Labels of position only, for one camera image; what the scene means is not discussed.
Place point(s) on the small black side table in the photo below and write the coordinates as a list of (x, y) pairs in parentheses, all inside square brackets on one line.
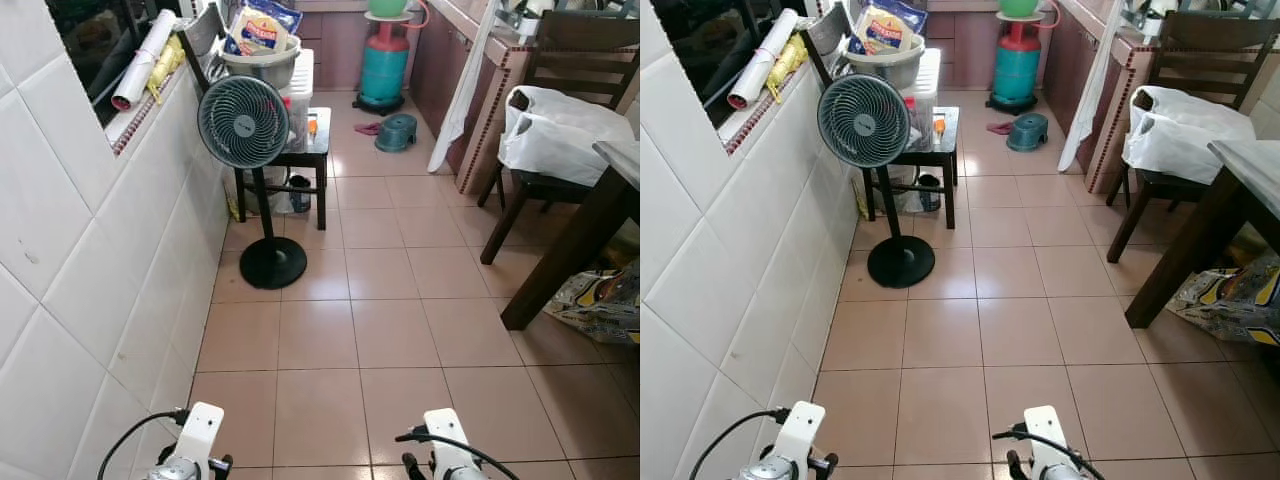
[(930, 152), (303, 152)]

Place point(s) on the dark wooden marble-top table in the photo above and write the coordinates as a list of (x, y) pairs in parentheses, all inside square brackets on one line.
[(1210, 235), (585, 235)]

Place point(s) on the white rolled paper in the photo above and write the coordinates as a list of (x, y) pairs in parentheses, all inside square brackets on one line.
[(765, 58), (145, 60)]

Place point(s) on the grey metal basin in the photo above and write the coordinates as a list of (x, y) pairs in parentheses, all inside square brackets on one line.
[(886, 66), (263, 66)]

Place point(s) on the pink slipper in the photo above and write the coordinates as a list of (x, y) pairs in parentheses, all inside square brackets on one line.
[(367, 128), (999, 127)]

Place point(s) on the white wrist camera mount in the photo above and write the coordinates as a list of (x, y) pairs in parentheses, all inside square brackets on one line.
[(198, 433), (446, 440), (800, 430), (1046, 438)]

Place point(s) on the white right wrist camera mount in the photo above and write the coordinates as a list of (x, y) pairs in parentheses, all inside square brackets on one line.
[(446, 440), (1046, 438)]

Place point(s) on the dark wooden chair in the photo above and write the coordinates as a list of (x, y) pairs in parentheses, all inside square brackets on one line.
[(1205, 50), (580, 50)]

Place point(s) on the teal gas cylinder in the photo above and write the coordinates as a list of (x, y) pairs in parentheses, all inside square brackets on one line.
[(1017, 68), (384, 68)]

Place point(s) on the green plastic bowl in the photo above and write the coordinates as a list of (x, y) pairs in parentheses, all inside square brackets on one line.
[(1020, 6), (388, 6)]

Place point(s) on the grey standing fan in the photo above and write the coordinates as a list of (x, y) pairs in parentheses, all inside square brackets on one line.
[(864, 121), (244, 121)]

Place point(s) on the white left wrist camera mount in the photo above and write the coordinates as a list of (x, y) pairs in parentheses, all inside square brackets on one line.
[(800, 430), (198, 433)]

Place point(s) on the small orange bottle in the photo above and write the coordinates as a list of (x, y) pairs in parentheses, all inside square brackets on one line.
[(312, 127), (939, 125)]

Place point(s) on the blue yellow snack bag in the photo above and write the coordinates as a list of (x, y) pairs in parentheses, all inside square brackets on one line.
[(258, 28), (885, 28)]

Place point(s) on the yellow plastic bag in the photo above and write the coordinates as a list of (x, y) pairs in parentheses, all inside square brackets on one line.
[(166, 63), (788, 60)]

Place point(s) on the small teal plastic stool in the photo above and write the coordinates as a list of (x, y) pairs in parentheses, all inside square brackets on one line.
[(1028, 132), (396, 132)]

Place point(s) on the maroon kitchen counter cabinet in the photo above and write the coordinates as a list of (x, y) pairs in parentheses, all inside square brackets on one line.
[(440, 60), (1065, 50)]

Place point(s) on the white plastic bag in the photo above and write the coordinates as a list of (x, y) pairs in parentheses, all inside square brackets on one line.
[(560, 135), (1185, 135)]

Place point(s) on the white hanging cloth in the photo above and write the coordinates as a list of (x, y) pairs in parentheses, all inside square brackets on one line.
[(465, 80), (1093, 80)]

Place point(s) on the patterned woven bag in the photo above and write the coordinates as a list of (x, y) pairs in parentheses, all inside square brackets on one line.
[(605, 302), (1235, 300)]

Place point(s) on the white plastic container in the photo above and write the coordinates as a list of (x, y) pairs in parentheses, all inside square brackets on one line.
[(299, 100), (923, 95)]

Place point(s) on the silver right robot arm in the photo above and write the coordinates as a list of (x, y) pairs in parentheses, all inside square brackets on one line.
[(462, 474), (1065, 473)]

